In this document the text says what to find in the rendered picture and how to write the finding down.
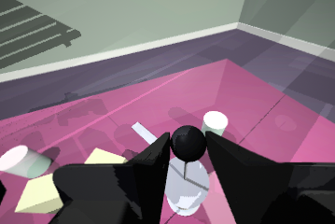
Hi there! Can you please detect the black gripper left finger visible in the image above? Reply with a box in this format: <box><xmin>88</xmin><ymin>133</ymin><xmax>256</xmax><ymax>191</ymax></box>
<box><xmin>52</xmin><ymin>132</ymin><xmax>171</xmax><ymax>224</ymax></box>

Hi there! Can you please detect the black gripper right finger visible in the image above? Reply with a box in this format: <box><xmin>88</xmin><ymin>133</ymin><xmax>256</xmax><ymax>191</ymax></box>
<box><xmin>205</xmin><ymin>131</ymin><xmax>335</xmax><ymax>224</ymax></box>

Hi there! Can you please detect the grey flat bar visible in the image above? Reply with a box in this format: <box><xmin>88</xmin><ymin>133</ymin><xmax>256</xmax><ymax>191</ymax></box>
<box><xmin>132</xmin><ymin>122</ymin><xmax>158</xmax><ymax>145</ymax></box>

